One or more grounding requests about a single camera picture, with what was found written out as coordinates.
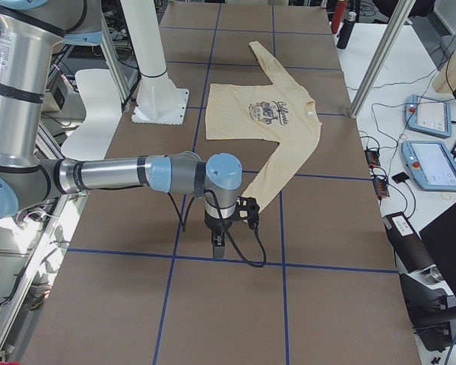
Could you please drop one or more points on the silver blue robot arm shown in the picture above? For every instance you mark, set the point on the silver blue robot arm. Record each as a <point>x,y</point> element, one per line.
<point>31,33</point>

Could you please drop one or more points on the red bottle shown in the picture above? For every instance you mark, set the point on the red bottle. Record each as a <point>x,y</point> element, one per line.
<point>339,11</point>

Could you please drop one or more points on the cream long-sleeve printed shirt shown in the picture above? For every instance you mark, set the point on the cream long-sleeve printed shirt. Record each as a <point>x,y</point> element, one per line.
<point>281,112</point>

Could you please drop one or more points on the black cylinder with label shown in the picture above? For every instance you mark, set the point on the black cylinder with label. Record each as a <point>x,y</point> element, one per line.
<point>406,242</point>

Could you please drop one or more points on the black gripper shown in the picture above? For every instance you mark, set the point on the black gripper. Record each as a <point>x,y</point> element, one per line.
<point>215,223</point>

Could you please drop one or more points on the far blue teach pendant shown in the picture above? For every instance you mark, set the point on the far blue teach pendant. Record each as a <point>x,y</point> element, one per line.
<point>428,116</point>

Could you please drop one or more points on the black water bottle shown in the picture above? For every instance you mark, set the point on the black water bottle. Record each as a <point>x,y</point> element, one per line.
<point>346,30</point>

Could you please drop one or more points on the near blue teach pendant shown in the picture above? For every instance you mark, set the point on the near blue teach pendant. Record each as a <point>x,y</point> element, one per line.
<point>431,165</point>

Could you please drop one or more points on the white camera pedestal post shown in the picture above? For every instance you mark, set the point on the white camera pedestal post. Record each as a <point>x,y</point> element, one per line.
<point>158,100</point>

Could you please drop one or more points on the blue teach pendant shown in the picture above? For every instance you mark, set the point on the blue teach pendant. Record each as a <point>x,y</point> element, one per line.
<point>428,116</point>
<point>431,165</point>

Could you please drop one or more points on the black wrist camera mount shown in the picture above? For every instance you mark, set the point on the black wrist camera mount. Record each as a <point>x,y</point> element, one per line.
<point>247,209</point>

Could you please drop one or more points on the aluminium frame post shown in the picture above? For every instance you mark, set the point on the aluminium frame post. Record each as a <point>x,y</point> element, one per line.
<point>383,49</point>

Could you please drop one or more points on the white plastic chair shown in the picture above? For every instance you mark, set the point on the white plastic chair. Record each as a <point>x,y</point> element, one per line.
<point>91,140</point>

